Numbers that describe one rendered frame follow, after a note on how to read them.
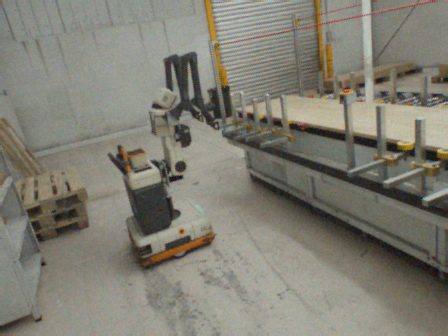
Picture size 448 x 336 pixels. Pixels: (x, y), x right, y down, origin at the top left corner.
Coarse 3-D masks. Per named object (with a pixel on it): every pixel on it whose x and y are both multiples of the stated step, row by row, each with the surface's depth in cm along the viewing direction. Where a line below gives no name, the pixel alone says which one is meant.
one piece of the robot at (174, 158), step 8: (152, 112) 302; (160, 112) 292; (152, 120) 307; (160, 120) 293; (152, 128) 311; (160, 128) 301; (168, 128) 304; (176, 128) 307; (160, 136) 302; (168, 136) 306; (168, 144) 308; (176, 144) 321; (168, 152) 308; (176, 152) 308; (168, 160) 314; (176, 160) 309; (184, 160) 312; (176, 168) 311; (184, 168) 314
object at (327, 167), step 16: (256, 144) 355; (288, 160) 308; (304, 160) 285; (320, 160) 272; (336, 176) 254; (368, 176) 230; (384, 192) 217; (400, 192) 206; (416, 192) 198; (432, 192) 195
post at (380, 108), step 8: (376, 112) 208; (384, 112) 207; (376, 120) 210; (384, 120) 208; (376, 128) 211; (384, 128) 209; (384, 136) 211; (384, 144) 212; (384, 152) 214; (384, 168) 216; (384, 176) 218
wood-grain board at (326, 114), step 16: (288, 96) 450; (240, 112) 418; (272, 112) 373; (288, 112) 359; (304, 112) 346; (320, 112) 334; (336, 112) 322; (352, 112) 312; (368, 112) 302; (400, 112) 284; (416, 112) 275; (432, 112) 268; (320, 128) 290; (336, 128) 273; (368, 128) 258; (400, 128) 245; (432, 128) 233; (432, 144) 206
